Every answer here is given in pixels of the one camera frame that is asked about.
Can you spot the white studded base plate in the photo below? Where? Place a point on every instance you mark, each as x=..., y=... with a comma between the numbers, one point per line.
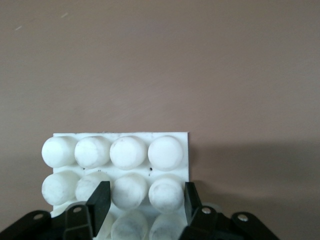
x=130, y=152

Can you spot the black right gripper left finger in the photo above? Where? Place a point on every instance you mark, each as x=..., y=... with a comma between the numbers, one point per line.
x=100, y=205

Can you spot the brown table cover sheet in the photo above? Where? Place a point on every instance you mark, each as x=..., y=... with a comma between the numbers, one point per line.
x=160, y=62

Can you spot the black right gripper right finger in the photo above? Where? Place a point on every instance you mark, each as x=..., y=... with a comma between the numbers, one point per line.
x=193, y=210

